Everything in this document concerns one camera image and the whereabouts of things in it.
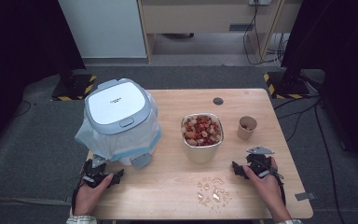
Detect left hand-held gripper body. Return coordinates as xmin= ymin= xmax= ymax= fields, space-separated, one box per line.
xmin=81 ymin=154 xmax=116 ymax=189

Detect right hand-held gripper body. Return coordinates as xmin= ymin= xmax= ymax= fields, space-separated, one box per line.
xmin=244 ymin=146 xmax=275 ymax=179

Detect brown paper cup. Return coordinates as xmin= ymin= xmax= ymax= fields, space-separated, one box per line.
xmin=236 ymin=115 xmax=258 ymax=141

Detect white plastic bin bag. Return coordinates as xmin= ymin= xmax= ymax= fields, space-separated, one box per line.
xmin=74 ymin=91 xmax=163 ymax=163

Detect white and grey pedal bin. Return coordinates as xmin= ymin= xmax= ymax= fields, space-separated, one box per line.
xmin=83 ymin=77 xmax=162 ymax=171

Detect person's left hand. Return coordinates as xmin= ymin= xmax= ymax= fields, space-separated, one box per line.
xmin=73 ymin=173 xmax=115 ymax=217

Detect person's right hand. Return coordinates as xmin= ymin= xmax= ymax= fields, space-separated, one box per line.
xmin=241 ymin=156 xmax=289 ymax=216

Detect spilled water puddle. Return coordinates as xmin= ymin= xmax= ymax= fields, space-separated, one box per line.
xmin=196 ymin=176 xmax=233 ymax=209

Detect square metal container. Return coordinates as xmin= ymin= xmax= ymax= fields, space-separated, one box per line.
xmin=180 ymin=112 xmax=225 ymax=165

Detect mixed nuts and dried fruit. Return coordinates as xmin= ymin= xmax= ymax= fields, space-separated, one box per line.
xmin=182 ymin=114 xmax=223 ymax=147

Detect black yellow-striped stand base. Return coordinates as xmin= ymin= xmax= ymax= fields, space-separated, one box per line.
xmin=50 ymin=72 xmax=98 ymax=103
xmin=262 ymin=70 xmax=312 ymax=101

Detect dark curtain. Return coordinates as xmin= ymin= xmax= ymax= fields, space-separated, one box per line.
xmin=280 ymin=0 xmax=358 ymax=171
xmin=0 ymin=0 xmax=87 ymax=160

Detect white cabinet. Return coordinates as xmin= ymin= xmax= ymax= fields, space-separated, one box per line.
xmin=58 ymin=0 xmax=148 ymax=60

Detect light wooden desk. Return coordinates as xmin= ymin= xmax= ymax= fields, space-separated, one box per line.
xmin=136 ymin=0 xmax=303 ymax=64

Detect white power strip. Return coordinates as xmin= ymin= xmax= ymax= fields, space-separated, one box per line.
xmin=248 ymin=0 xmax=272 ymax=7

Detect left hand-held gripper cable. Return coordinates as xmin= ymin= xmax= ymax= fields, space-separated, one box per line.
xmin=70 ymin=180 xmax=86 ymax=217

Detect black floor cables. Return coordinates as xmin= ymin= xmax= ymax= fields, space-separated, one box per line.
xmin=273 ymin=94 xmax=347 ymax=224

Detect thin black floor cable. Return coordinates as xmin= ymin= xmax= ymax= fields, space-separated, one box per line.
xmin=12 ymin=99 xmax=33 ymax=119

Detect black hanging cables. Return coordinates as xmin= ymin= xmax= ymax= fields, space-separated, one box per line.
xmin=241 ymin=0 xmax=282 ymax=66

